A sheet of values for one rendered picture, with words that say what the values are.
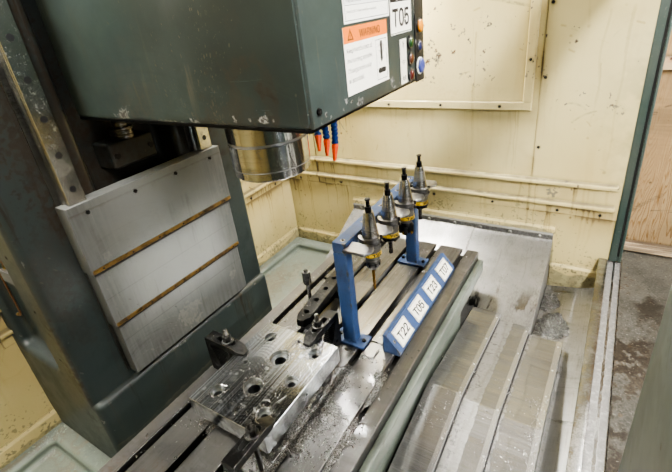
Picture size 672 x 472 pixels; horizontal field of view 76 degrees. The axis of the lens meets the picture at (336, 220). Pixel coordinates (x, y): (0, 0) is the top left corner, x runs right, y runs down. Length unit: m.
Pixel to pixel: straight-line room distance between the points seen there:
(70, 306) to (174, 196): 0.37
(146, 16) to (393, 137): 1.26
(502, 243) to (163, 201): 1.28
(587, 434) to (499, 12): 1.27
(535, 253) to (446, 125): 0.60
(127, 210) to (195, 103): 0.48
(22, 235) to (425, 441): 1.06
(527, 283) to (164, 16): 1.45
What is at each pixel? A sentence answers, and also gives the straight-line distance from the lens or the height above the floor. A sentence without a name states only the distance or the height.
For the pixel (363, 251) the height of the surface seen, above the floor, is 1.22.
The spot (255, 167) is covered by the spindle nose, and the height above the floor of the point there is 1.50.
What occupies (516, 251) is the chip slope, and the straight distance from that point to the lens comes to 1.84.
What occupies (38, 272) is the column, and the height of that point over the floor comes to 1.29.
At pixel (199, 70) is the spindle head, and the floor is 1.69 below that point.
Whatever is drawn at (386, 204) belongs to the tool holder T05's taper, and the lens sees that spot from 1.16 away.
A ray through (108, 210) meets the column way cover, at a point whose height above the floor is 1.37.
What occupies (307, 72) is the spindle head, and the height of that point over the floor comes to 1.68.
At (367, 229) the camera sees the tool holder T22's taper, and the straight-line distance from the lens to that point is 1.08.
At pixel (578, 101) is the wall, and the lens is 1.69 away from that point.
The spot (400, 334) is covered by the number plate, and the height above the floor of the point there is 0.94.
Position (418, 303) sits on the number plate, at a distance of 1.33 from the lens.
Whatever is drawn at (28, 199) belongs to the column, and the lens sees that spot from 1.16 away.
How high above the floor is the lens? 1.76
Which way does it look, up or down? 27 degrees down
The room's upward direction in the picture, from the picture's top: 7 degrees counter-clockwise
